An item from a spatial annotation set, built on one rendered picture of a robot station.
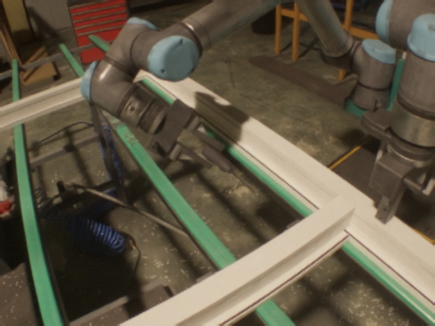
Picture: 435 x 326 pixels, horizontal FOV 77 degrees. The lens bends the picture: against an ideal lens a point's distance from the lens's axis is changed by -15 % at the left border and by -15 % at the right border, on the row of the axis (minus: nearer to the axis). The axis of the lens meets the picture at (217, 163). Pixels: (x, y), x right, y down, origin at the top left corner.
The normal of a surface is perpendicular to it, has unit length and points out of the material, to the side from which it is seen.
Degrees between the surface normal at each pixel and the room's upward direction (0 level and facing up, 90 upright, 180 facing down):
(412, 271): 90
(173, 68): 91
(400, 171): 0
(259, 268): 0
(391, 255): 90
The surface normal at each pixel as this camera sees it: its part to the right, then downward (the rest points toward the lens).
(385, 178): -0.84, 0.38
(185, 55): 0.59, 0.50
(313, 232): -0.06, -0.78
